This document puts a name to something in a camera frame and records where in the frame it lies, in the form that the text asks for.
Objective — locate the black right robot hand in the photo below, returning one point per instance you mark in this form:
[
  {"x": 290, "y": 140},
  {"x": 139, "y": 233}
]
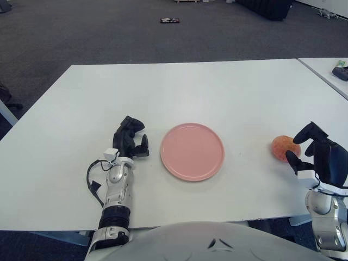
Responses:
[{"x": 330, "y": 163}]

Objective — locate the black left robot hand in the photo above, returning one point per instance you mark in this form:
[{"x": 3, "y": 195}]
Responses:
[{"x": 122, "y": 141}]

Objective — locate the red yellow apple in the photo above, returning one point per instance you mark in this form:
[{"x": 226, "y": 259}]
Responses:
[{"x": 281, "y": 148}]

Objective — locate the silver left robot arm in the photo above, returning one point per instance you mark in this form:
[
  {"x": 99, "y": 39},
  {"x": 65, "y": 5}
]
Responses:
[{"x": 117, "y": 190}]

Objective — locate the pink round plate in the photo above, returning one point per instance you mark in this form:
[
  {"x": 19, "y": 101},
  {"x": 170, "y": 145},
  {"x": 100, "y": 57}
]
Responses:
[{"x": 192, "y": 152}]

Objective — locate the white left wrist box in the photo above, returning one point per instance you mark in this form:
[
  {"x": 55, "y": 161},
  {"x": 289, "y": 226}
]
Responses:
[{"x": 111, "y": 155}]

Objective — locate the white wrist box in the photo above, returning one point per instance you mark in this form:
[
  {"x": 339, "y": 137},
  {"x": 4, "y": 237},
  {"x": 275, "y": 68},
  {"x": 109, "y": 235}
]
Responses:
[
  {"x": 111, "y": 155},
  {"x": 308, "y": 178}
]

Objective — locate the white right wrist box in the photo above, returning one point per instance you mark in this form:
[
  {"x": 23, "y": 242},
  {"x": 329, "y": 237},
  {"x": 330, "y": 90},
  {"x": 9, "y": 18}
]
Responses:
[{"x": 308, "y": 178}]

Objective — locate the dark grey handheld controller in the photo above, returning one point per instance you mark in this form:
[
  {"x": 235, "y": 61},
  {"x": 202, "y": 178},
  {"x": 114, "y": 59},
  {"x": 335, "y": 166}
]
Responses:
[{"x": 340, "y": 73}]

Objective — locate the green paper packet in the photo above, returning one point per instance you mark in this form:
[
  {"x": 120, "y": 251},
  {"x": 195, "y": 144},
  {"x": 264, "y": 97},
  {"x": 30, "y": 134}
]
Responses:
[{"x": 341, "y": 63}]

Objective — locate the white desk leg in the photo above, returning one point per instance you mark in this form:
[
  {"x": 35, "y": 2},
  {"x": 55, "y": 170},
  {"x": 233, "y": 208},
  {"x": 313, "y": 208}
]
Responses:
[{"x": 6, "y": 112}]

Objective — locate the black office chair base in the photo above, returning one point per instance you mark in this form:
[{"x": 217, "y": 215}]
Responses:
[{"x": 4, "y": 92}]

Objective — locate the small flat black item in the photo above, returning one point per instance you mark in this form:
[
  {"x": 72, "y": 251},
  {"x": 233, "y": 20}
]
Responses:
[{"x": 170, "y": 20}]

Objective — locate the grey white robot torso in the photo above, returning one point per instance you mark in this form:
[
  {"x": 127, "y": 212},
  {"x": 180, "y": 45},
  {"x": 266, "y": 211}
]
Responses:
[{"x": 204, "y": 244}]

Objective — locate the small grey robot dog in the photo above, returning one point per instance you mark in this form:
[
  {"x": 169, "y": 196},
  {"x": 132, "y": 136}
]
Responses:
[{"x": 327, "y": 13}]

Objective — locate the black furniture block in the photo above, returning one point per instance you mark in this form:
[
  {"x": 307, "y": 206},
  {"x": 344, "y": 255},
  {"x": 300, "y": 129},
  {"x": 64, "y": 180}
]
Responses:
[{"x": 266, "y": 9}]

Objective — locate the dark grey bag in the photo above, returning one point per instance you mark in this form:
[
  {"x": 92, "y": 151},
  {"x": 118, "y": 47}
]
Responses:
[{"x": 5, "y": 6}]

